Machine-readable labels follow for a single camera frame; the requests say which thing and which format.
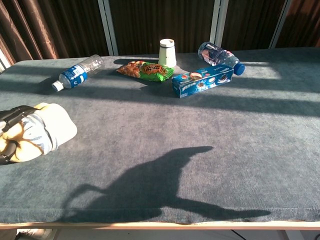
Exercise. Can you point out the grey table cloth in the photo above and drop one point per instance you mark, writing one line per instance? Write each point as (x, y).
(160, 125)

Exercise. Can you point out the yellow plush toy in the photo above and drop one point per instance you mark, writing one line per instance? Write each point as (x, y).
(55, 127)

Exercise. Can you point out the brown curtain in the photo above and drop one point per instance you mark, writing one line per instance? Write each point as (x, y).
(160, 25)

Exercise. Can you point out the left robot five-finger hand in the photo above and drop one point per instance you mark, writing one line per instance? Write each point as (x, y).
(17, 113)

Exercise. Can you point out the clear bottle with blue cap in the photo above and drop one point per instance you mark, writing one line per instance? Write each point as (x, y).
(217, 56)

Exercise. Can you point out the white paper cup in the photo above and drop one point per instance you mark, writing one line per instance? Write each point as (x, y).
(167, 55)

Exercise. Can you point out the blue cookie box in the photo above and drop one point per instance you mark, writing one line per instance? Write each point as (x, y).
(200, 81)

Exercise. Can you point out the white window frame bar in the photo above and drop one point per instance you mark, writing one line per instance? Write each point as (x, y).
(218, 22)
(280, 23)
(3, 60)
(108, 27)

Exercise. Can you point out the orange and green snack bag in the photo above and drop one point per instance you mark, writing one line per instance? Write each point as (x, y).
(147, 71)

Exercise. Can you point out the clear bottle with blue label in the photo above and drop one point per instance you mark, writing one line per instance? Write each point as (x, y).
(73, 75)

